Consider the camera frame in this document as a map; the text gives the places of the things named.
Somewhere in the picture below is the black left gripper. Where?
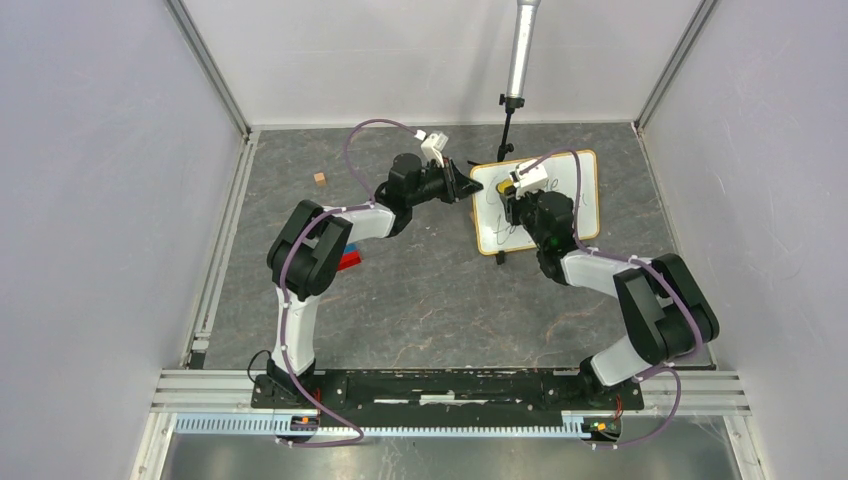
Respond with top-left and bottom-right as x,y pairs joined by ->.
407,157 -> 483,208

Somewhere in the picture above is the yellow whiteboard eraser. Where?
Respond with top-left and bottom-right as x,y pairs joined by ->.
496,179 -> 516,198

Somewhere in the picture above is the yellow framed whiteboard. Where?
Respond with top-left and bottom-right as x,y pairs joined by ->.
470,150 -> 600,256

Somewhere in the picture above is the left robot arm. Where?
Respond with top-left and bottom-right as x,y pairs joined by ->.
266,153 -> 483,408

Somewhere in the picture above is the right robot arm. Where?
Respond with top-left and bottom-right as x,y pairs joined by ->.
500,187 -> 720,408

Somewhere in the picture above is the red and blue block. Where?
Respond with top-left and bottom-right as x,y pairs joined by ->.
337,244 -> 362,271

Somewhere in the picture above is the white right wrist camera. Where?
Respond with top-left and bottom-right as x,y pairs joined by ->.
510,160 -> 549,199

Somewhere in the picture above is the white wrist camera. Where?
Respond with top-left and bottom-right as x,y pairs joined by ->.
414,130 -> 449,168
510,160 -> 549,199

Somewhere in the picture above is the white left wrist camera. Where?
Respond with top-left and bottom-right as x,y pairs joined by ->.
414,130 -> 449,168

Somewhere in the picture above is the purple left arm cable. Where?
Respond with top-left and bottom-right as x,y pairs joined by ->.
278,117 -> 367,450

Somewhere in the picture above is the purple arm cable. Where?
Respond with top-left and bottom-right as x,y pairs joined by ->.
516,146 -> 705,452
278,117 -> 367,450

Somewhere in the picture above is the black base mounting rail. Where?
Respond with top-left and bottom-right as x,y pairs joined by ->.
251,368 -> 645,428

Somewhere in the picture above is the silver camera pole stand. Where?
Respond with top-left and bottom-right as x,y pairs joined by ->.
495,0 -> 542,163

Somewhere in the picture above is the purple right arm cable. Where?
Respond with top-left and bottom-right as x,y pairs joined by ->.
516,146 -> 705,452

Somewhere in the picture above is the slotted cable duct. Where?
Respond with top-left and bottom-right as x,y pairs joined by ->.
174,413 -> 621,440

